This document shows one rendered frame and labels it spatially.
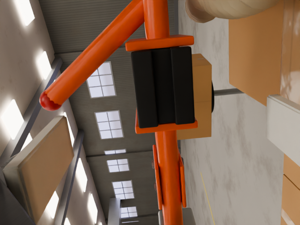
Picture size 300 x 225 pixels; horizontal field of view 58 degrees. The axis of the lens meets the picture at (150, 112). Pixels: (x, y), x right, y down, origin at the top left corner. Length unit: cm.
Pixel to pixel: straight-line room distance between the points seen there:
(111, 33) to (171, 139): 12
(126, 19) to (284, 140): 17
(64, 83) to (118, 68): 896
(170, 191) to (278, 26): 21
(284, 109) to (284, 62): 15
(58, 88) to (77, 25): 857
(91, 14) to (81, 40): 87
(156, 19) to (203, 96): 187
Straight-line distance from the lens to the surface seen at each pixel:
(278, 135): 18
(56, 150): 16
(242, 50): 43
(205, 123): 219
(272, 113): 18
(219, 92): 231
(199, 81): 205
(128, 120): 1041
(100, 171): 1240
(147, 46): 24
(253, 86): 39
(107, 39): 27
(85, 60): 27
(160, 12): 25
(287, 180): 132
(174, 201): 30
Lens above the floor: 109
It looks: level
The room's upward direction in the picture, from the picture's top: 95 degrees counter-clockwise
